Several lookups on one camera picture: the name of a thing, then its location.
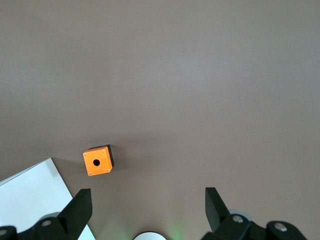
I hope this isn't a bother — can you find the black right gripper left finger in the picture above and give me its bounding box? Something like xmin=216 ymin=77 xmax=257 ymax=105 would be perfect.
xmin=33 ymin=188 xmax=93 ymax=240

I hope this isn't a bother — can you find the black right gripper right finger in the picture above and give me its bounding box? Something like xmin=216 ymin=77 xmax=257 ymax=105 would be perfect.
xmin=201 ymin=186 xmax=266 ymax=240

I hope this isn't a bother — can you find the white drawer cabinet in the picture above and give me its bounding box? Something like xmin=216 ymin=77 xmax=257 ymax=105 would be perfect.
xmin=0 ymin=157 xmax=97 ymax=240

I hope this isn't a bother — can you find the orange button enclosure box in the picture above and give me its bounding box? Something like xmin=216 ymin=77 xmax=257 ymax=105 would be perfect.
xmin=82 ymin=144 xmax=116 ymax=177

